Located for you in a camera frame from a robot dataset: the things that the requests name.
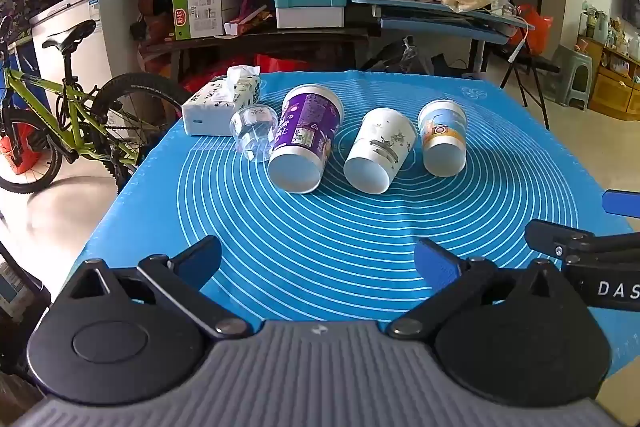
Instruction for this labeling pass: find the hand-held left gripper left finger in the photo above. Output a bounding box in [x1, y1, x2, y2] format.
[64, 235, 254, 341]

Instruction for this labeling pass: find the purple paper cup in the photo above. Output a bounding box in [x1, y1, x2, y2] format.
[267, 84, 345, 194]

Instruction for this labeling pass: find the dark wooden table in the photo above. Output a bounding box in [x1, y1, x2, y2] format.
[139, 21, 372, 75]

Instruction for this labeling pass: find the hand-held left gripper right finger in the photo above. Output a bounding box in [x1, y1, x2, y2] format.
[386, 237, 569, 341]

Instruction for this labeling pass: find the wooden cabinet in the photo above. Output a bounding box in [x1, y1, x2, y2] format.
[575, 34, 640, 123]

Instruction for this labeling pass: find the red sack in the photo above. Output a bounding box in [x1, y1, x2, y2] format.
[0, 133, 35, 176]

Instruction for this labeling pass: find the green white carton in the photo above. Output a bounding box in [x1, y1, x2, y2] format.
[171, 0, 247, 40]

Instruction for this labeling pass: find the orange plastic bag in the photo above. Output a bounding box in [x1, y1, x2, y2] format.
[509, 4, 554, 54]

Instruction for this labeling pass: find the white chest freezer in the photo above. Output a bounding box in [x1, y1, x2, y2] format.
[26, 0, 144, 118]

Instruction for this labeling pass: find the white paper cup grey print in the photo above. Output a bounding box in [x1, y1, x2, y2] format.
[343, 108, 418, 195]

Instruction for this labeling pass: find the red bag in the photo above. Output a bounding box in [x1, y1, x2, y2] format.
[179, 53, 312, 94]

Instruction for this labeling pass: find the blue desk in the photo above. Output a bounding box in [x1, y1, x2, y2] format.
[350, 0, 537, 75]

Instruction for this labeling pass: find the white tissue pack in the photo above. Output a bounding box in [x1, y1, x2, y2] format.
[181, 65, 262, 137]

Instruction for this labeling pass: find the clear plastic cup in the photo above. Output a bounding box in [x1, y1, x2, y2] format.
[229, 104, 279, 164]

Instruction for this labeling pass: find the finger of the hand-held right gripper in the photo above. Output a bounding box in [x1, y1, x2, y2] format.
[524, 219, 640, 265]
[601, 189, 640, 219]

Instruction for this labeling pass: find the blue silicone mat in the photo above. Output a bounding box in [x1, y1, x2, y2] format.
[74, 69, 640, 367]

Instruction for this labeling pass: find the white box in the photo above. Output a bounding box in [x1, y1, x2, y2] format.
[275, 6, 346, 30]

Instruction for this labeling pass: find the grey plastic stool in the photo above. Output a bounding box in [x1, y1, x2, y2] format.
[542, 44, 594, 110]

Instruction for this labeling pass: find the green bicycle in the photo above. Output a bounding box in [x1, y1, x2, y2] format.
[0, 19, 194, 196]

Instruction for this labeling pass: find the white cup blue orange print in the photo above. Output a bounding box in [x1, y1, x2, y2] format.
[417, 99, 468, 178]

